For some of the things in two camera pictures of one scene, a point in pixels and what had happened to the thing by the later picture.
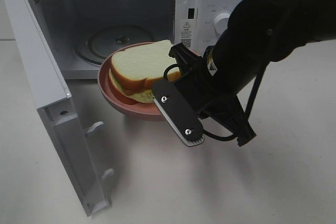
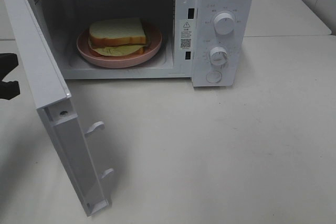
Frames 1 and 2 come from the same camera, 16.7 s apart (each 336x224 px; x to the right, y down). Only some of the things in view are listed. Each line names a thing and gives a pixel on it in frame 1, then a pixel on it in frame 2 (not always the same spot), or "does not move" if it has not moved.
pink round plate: x=145 y=110 -> x=154 y=41
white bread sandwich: x=134 y=71 -> x=117 y=37
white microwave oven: x=85 y=14 does not move
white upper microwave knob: x=221 y=22 does not move
